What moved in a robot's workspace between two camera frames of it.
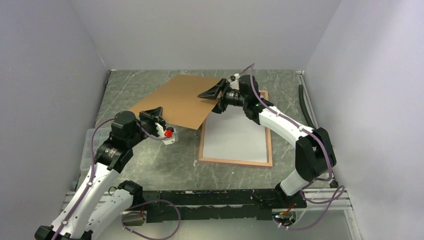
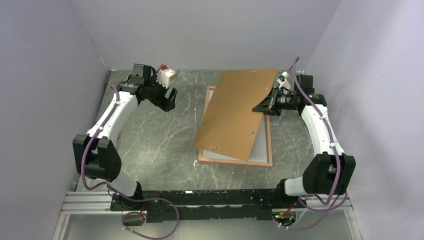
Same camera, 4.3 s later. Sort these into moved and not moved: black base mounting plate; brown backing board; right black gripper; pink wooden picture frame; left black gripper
Moved: left black gripper; brown backing board; right black gripper
Not moved: pink wooden picture frame; black base mounting plate
